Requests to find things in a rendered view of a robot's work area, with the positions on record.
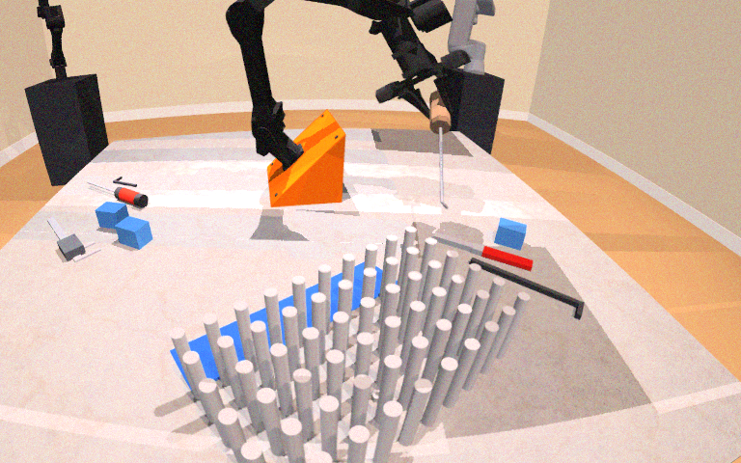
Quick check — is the red-handled screwdriver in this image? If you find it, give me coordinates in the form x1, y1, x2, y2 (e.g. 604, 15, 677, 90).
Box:
87, 181, 149, 207

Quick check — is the blue flat strip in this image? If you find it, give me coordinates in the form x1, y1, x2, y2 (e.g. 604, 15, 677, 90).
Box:
170, 263, 382, 389

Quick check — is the blue cube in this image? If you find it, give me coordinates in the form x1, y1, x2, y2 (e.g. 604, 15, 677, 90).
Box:
494, 218, 527, 251
115, 216, 153, 250
96, 202, 129, 229

